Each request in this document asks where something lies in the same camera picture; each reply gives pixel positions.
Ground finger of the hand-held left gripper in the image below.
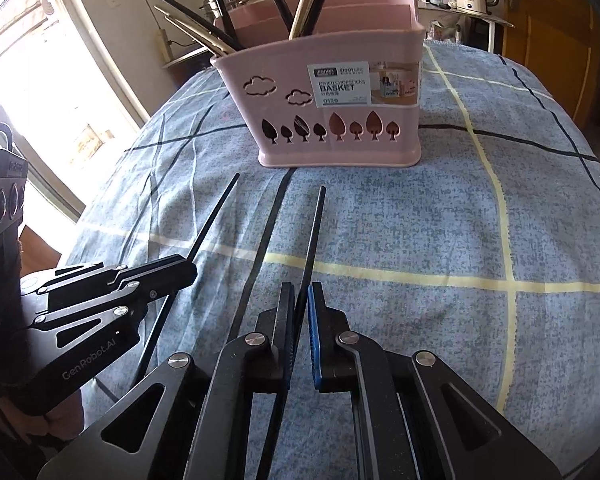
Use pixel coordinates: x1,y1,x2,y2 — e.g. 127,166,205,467
21,254,199,307
31,281,159,332

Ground light wooden chopstick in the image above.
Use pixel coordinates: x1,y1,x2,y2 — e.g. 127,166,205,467
164,15,223,57
154,6,235,55
289,0,326,41

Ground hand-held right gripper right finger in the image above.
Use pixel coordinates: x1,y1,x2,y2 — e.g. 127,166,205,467
306,281,565,480

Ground crumpled plastic bags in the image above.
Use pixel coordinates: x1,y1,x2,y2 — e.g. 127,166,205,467
425,20,464,44

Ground wooden door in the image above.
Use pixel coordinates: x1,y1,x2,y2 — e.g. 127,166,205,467
500,0,600,131

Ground stainless steel steamer pot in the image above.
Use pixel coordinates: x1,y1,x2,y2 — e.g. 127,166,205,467
200,0,244,24

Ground pink plastic chopstick basket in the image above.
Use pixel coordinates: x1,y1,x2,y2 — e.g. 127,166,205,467
210,0,426,168

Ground blue checked tablecloth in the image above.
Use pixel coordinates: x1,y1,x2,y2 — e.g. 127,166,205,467
65,40,600,480

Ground window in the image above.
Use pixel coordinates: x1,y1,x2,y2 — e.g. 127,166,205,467
0,0,161,221

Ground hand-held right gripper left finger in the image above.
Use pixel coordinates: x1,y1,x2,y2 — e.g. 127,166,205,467
36,282,298,480

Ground person's left hand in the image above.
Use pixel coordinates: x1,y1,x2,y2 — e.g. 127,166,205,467
42,396,84,441

